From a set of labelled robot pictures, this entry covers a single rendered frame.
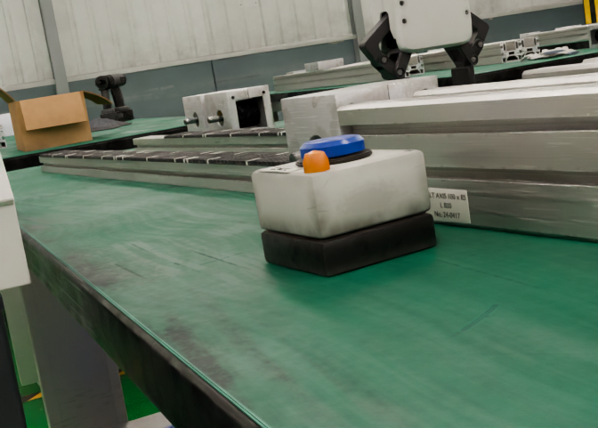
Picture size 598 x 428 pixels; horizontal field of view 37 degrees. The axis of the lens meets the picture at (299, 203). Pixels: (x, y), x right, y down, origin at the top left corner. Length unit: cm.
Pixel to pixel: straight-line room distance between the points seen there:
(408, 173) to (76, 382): 149
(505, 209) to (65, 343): 147
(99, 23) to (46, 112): 913
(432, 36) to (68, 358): 122
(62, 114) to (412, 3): 193
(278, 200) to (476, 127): 14
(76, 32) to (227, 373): 1148
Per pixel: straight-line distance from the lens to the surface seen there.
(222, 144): 146
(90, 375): 197
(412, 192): 54
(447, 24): 98
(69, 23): 1185
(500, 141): 56
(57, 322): 193
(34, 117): 277
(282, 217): 54
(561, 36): 601
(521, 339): 37
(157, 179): 119
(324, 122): 72
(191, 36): 1220
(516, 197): 55
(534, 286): 45
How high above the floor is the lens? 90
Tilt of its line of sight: 9 degrees down
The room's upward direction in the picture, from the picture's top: 9 degrees counter-clockwise
